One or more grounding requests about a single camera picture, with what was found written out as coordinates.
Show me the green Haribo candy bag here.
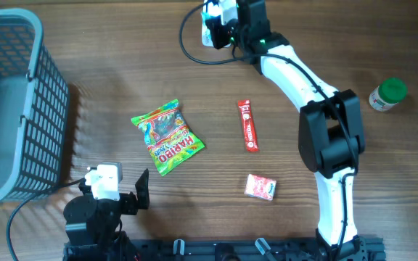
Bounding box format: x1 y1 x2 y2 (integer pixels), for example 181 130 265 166
131 99 205 176

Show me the small red candy bar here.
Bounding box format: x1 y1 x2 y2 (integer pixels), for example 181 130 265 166
237 99 259 152

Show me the red snack packet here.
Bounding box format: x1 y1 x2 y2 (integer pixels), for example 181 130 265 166
244 174 276 201

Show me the green lid plastic jar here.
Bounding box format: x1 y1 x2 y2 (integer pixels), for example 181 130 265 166
369 78 408 112

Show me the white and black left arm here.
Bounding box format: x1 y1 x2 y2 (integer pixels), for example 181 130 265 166
63 170 149 261

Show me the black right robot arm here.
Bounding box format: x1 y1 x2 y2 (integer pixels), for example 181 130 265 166
201 1 365 257

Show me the white barcode scanner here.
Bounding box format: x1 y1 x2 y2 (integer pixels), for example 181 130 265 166
201 1 216 47

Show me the grey mesh shopping basket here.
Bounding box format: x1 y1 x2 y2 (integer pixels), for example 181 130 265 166
0 8 70 203

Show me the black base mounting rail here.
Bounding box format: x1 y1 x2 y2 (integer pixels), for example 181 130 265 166
62 238 387 261

